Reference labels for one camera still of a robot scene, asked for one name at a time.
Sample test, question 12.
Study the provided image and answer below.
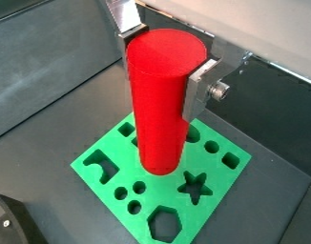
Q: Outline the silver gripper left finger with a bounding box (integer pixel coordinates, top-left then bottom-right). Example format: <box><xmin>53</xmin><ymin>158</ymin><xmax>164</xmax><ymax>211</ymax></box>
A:
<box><xmin>104</xmin><ymin>0</ymin><xmax>149</xmax><ymax>68</ymax></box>

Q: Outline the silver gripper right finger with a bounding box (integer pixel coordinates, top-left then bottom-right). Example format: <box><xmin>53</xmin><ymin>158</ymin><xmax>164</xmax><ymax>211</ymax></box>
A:
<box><xmin>183</xmin><ymin>37</ymin><xmax>251</xmax><ymax>122</ymax></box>

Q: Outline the red cylinder peg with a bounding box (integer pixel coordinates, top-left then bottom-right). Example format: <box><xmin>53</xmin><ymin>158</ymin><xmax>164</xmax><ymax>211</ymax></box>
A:
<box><xmin>127</xmin><ymin>29</ymin><xmax>207</xmax><ymax>175</ymax></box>

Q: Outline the black object at corner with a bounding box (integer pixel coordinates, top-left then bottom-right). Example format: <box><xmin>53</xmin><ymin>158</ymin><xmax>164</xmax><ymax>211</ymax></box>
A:
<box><xmin>0</xmin><ymin>194</ymin><xmax>48</xmax><ymax>244</ymax></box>

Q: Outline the green shape sorter board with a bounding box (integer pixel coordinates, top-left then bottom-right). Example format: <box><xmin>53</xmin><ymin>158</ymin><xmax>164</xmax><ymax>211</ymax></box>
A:
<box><xmin>71</xmin><ymin>115</ymin><xmax>251</xmax><ymax>244</ymax></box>

